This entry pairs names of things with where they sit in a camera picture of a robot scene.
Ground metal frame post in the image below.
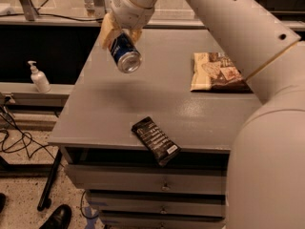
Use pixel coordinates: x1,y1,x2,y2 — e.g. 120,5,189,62
92,0,106,18
19,0,38,21

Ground top grey drawer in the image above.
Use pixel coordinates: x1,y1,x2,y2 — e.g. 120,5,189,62
65,164,226,195

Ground bottom grey drawer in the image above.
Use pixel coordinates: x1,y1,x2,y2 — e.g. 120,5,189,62
100,212,225,229

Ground black cable on ledge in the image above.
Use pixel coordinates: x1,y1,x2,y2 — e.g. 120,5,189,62
0,12,106,23

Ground black metal stand leg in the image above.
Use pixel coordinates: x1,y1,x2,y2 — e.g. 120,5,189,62
37,151,62,212

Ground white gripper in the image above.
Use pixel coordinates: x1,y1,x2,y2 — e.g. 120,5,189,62
99,0,154,50

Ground black shoe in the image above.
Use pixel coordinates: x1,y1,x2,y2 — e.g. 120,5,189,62
39,204,71,229

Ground grey drawer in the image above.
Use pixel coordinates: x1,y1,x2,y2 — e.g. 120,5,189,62
86,192,225,218
65,164,226,195
100,212,225,229

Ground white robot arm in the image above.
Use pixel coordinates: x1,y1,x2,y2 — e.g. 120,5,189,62
111,0,305,229

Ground middle metal frame post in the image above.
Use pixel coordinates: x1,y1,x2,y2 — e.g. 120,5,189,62
92,0,106,18

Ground blue pepsi can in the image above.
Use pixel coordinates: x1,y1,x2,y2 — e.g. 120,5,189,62
109,32,142,73

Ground white pump bottle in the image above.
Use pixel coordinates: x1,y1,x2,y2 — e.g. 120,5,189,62
28,60,51,93

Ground middle grey drawer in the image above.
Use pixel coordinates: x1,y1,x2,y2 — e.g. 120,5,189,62
86,192,225,218

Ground brown chip bag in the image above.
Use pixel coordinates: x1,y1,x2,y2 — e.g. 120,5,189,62
191,52,251,94

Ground grey drawer cabinet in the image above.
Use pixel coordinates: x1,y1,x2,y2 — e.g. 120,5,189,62
47,28,263,229

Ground left metal frame post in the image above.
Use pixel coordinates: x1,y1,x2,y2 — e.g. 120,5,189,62
19,0,38,21

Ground black snack bar wrapper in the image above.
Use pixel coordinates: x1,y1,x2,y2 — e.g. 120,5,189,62
132,116,181,167

